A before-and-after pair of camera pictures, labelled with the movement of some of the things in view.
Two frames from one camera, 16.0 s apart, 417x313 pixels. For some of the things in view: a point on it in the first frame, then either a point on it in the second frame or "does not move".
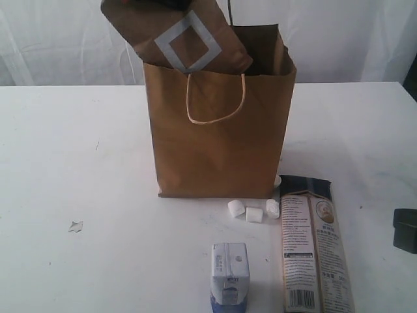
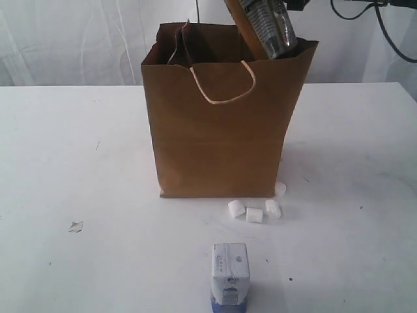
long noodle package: x=316 y=273 to x=268 y=23
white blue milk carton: x=230 y=278 does not move
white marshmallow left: x=236 y=207 does not move
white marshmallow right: x=272 y=207 does not move
